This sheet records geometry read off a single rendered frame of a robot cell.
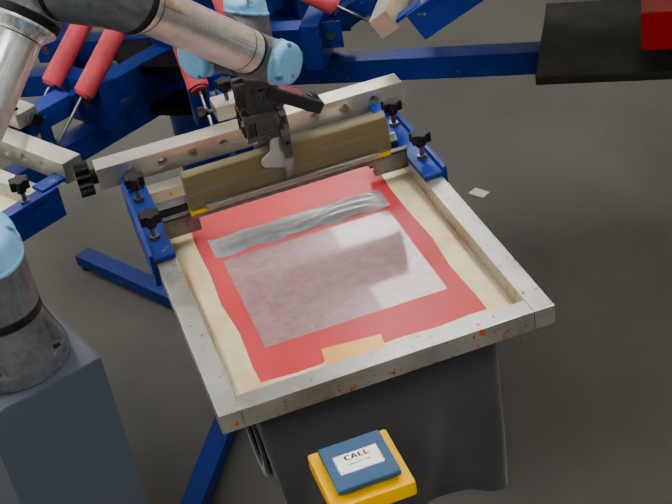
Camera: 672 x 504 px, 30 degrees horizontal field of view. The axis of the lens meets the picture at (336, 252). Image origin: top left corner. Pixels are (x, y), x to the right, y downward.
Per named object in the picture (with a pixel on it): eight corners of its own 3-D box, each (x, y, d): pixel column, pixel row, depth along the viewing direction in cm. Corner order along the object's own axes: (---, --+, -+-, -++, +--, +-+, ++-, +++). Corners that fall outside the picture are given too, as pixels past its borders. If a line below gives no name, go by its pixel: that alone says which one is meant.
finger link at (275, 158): (264, 184, 237) (254, 138, 233) (294, 175, 238) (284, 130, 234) (268, 189, 234) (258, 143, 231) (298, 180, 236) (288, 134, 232)
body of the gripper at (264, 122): (239, 131, 236) (227, 73, 230) (282, 118, 238) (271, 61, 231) (249, 148, 230) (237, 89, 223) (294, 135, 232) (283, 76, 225)
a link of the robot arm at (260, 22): (209, 2, 219) (241, -17, 224) (221, 59, 225) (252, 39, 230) (242, 8, 214) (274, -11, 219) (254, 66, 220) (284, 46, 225)
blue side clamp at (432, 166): (450, 195, 250) (446, 165, 246) (427, 203, 249) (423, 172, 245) (396, 133, 274) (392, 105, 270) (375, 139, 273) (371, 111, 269)
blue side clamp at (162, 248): (182, 279, 239) (174, 249, 236) (157, 287, 238) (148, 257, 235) (151, 206, 264) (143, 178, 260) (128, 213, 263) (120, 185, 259)
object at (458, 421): (515, 487, 239) (498, 308, 216) (292, 568, 231) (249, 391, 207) (508, 477, 242) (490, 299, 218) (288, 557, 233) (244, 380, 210)
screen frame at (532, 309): (556, 322, 210) (555, 304, 208) (223, 435, 199) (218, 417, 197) (390, 129, 274) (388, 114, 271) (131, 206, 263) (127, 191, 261)
